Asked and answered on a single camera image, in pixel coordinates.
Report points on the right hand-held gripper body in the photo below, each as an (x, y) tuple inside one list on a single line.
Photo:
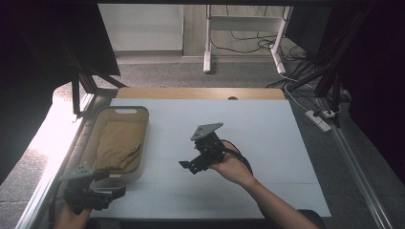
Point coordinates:
[(210, 144)]

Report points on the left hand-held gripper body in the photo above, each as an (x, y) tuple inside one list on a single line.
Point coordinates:
[(79, 187)]

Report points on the khaki pants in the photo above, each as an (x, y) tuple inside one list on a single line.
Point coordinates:
[(119, 146)]

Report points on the beige plastic bin grey rim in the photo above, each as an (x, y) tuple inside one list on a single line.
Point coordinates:
[(140, 143)]

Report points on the person's right hand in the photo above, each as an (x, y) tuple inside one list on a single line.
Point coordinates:
[(232, 167)]

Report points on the person's left hand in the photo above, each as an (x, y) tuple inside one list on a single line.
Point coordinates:
[(68, 219)]

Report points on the wooden table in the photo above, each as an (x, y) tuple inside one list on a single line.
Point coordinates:
[(197, 93)]

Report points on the black metal stand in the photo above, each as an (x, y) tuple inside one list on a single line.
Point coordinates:
[(82, 86), (331, 70)]

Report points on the white power strip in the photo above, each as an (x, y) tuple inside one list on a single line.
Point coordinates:
[(317, 120)]

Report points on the dark curtain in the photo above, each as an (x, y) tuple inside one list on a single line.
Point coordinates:
[(379, 79), (35, 73)]

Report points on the aluminium rail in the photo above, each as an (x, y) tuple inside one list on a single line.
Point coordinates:
[(47, 184), (359, 178)]

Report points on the white metal desk frame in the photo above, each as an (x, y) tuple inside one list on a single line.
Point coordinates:
[(245, 28)]

